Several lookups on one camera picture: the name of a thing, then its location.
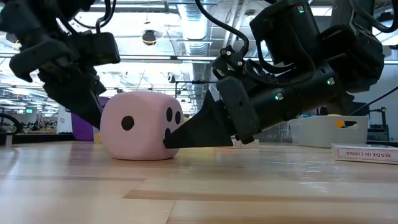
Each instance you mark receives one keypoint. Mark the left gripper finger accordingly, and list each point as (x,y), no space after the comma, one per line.
(84,102)

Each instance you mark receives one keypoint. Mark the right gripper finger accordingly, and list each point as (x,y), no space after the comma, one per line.
(202,130)

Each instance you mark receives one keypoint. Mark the small yellow square brick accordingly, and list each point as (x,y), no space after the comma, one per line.
(97,139)

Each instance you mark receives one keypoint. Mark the pink foam die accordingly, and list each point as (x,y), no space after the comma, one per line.
(140,140)

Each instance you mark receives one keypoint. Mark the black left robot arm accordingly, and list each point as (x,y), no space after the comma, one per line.
(31,15)

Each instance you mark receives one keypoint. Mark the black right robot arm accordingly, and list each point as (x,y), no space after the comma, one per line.
(311,62)

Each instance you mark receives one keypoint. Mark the purple plastic bucket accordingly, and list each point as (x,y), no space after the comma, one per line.
(81,130)

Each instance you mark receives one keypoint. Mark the large clear plastic bin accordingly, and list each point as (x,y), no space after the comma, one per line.
(280,133)

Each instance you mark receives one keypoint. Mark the grey plastic bin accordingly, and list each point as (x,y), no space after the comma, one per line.
(314,133)

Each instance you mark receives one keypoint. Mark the LED light bar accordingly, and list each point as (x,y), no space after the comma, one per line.
(149,58)

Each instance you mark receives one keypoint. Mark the pink playing card box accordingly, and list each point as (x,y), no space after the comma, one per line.
(363,154)

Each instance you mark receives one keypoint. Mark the black equipment stand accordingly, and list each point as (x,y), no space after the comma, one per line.
(384,124)

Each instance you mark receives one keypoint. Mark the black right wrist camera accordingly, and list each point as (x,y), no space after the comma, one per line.
(230,62)

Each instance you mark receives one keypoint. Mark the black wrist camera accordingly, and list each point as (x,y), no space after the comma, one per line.
(230,62)
(102,49)

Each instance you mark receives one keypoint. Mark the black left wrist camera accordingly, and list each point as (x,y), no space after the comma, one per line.
(102,49)

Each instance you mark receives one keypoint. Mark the black aluminium frame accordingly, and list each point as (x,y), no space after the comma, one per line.
(37,138)

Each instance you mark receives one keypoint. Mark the black ceiling camera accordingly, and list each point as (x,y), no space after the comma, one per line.
(149,37)

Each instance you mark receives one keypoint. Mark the silver ventilation duct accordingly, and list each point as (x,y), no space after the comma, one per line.
(196,31)

